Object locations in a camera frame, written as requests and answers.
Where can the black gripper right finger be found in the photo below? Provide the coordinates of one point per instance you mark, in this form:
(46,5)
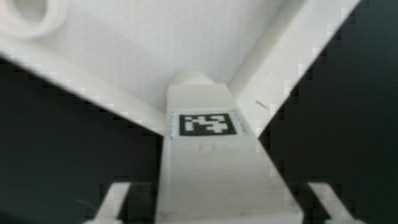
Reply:
(340,216)

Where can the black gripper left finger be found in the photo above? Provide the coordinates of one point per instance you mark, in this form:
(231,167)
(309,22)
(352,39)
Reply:
(107,214)

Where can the white desk leg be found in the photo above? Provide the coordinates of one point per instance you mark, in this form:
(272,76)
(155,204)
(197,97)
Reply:
(220,187)

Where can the white desk tabletop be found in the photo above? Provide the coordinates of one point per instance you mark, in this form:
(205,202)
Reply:
(109,47)

